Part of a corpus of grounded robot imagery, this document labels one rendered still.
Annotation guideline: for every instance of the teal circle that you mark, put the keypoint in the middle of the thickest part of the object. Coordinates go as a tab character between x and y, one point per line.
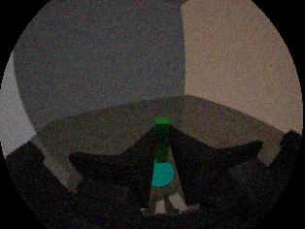
162	174

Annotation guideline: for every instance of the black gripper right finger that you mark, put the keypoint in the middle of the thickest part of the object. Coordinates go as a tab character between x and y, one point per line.
200	165

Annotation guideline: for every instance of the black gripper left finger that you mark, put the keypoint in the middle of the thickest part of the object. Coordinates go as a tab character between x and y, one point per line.
133	168

